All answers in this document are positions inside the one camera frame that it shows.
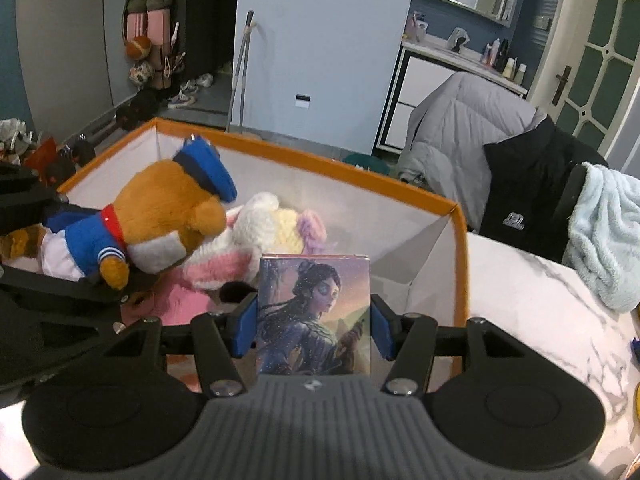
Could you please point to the dark green object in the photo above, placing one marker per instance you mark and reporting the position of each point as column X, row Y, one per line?
column 365, row 161

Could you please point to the grey crutch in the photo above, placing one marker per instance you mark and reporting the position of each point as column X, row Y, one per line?
column 242, row 70

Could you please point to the orange basketball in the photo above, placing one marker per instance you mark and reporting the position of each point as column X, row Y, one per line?
column 138, row 47

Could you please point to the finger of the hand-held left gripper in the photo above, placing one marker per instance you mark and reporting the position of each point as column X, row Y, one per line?
column 30, row 195
column 60, row 284

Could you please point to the grey puffer jacket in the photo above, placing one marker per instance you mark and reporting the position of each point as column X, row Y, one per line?
column 460, row 120

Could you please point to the brown teddy bear sailor outfit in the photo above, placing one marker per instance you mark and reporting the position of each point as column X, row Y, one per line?
column 165, row 200

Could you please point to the illustrated card box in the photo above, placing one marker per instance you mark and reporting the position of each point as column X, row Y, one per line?
column 310, row 310

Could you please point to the wall socket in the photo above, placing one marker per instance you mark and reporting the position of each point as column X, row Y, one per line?
column 302, row 101

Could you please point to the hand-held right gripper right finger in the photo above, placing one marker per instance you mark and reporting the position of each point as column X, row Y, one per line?
column 381, row 330

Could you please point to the black ornament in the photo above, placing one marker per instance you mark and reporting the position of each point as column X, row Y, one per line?
column 457, row 40

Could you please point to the yellow pink crochet bunny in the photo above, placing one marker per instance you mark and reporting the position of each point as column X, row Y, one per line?
column 260, row 235

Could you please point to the light blue fleece towel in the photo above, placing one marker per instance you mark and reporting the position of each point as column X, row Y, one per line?
column 610, row 230

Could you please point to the pink bag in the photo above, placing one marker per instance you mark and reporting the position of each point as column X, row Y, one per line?
column 157, row 35

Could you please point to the cream bottle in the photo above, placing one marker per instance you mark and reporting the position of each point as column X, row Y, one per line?
column 510, row 68

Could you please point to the black shoe cabinet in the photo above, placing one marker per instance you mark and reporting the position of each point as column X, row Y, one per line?
column 200, row 30

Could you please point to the red cardboard box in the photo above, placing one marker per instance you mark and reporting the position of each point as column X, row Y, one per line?
column 40, row 155

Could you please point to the orange cardboard box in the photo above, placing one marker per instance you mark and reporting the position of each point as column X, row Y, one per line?
column 350, row 200

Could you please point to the patterned ball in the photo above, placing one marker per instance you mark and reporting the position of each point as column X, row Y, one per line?
column 141, row 74

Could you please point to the small blue object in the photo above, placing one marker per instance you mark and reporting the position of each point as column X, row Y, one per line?
column 635, row 351

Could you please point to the white cabinet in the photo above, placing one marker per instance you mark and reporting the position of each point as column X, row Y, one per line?
column 415, row 85

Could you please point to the black dumbbell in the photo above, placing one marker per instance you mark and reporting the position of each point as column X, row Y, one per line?
column 75, row 149
column 135, row 110

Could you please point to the glass panel door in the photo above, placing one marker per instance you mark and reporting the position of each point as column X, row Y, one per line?
column 600, row 85

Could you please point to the black jacket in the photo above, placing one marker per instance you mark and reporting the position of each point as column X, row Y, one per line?
column 530, row 185

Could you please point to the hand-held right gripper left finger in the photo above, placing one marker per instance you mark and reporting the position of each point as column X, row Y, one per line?
column 248, row 330

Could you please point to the crumpled plastic bags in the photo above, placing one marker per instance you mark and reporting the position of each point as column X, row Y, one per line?
column 12, row 137

